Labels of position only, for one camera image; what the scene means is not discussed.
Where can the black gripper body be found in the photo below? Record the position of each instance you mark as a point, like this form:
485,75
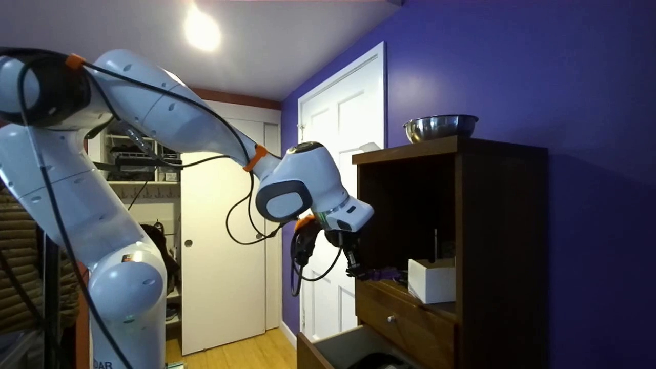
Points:
306,235

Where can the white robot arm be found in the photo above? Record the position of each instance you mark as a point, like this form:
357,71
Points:
71,127

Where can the white box on shelf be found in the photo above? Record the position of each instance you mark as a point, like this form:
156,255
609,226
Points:
431,283

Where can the closed top drawer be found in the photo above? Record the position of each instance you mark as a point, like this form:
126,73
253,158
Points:
417,330

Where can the wooden shelf cabinet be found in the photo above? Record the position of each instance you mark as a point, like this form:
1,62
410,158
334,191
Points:
480,207

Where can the white closet door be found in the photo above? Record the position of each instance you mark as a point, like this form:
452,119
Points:
225,268

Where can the metal bowl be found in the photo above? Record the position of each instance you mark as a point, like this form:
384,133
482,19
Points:
439,126

